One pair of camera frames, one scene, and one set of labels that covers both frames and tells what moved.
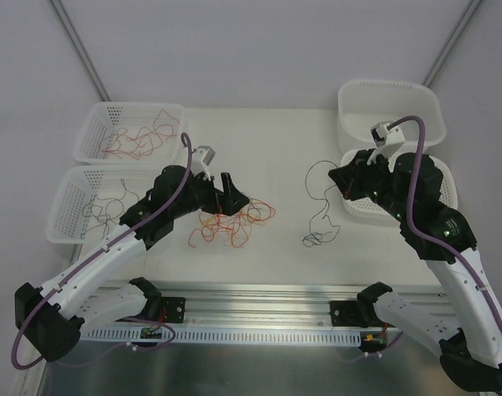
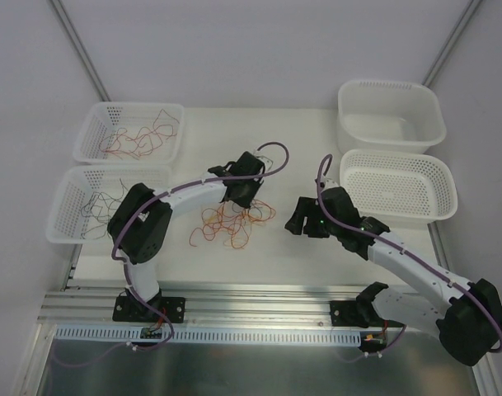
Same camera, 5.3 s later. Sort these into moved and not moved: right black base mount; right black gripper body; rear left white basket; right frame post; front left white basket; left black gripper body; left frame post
Moved: right black gripper body; left black gripper body
Not moved: left frame post; right black base mount; right frame post; front left white basket; rear left white basket
